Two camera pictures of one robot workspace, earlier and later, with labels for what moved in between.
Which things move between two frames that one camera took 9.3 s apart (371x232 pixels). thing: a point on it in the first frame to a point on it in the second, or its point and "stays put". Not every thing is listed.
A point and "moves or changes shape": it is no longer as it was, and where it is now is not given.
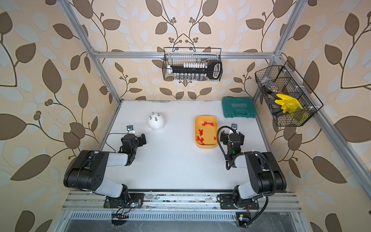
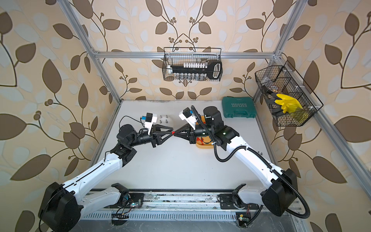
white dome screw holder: x=156 y=122 moves or changes shape
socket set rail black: x=197 y=71 stays put
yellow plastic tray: x=206 y=127 stays put
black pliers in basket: x=276 y=108 stays put
